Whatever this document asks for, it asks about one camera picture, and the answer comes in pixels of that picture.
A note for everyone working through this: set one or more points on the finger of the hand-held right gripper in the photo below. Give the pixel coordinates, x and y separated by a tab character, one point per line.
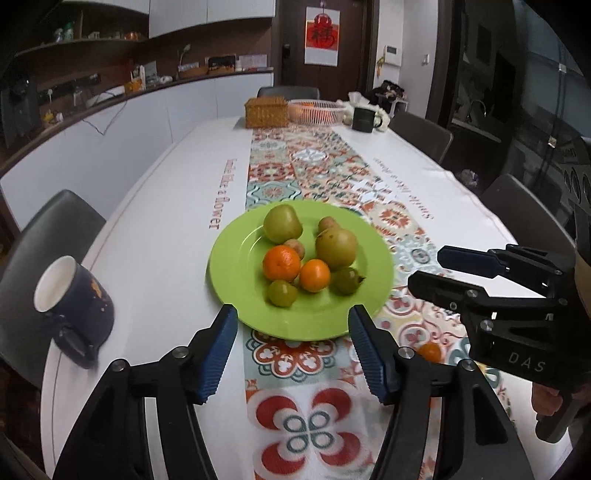
443	288
466	258

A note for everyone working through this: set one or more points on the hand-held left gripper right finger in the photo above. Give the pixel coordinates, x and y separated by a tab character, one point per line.
371	355

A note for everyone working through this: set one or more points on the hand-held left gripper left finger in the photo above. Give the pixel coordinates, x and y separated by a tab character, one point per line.
214	355

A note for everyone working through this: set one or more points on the orange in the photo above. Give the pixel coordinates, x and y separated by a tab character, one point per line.
307	105
281	263
315	275
430	352

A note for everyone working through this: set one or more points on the green persimmon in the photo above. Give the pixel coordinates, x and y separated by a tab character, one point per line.
282	293
346	280

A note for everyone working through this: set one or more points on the green plate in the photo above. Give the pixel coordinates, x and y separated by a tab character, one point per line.
240	272

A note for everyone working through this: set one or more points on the green pear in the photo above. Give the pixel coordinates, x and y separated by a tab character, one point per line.
281	223
336	249

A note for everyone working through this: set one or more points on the brown kiwi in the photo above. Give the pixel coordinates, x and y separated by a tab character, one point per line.
328	224
295	247

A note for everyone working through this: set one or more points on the person's right hand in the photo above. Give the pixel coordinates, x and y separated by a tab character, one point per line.
545	401

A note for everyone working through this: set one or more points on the grey chair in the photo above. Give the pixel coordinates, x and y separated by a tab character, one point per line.
422	136
521	207
288	91
41	230

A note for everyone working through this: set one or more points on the white patterned tablecloth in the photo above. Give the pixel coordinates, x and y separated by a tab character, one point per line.
161	240

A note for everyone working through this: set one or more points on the dark blue mug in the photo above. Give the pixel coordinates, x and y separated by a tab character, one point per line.
87	304

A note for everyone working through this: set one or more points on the metal faucet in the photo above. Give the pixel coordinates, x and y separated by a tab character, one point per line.
479	108

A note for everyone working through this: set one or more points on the white cloth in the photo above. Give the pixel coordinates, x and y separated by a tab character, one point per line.
385	121

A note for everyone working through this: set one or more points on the dark green mug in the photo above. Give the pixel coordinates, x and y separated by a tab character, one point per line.
362	120

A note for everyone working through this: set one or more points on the black bag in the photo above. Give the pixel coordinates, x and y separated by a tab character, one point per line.
388	90

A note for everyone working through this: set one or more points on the glass sliding door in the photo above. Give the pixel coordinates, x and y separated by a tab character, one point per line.
540	69

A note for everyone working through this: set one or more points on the dark brown door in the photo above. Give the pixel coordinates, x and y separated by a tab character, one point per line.
355	46

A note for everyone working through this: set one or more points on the wicker box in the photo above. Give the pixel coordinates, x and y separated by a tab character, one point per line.
267	113

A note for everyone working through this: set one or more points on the white counter cabinet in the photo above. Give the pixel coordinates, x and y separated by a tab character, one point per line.
138	120

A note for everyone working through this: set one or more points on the wooden tray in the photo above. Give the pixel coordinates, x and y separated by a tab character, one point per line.
193	71

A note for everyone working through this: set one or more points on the black box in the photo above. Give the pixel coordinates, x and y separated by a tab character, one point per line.
221	63

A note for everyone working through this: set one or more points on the white desk lamp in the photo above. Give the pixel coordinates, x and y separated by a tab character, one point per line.
184	53

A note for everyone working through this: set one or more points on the black coffee machine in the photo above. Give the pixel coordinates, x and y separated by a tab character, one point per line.
25	106

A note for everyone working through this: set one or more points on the white upper cabinet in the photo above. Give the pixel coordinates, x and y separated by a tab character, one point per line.
212	14

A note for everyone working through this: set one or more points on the white wall intercom panel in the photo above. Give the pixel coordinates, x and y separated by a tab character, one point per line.
393	55

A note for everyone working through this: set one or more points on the red and white wall poster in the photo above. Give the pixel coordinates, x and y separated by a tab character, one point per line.
322	37

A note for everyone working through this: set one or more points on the wooden wall shelf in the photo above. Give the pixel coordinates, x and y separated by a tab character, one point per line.
83	41

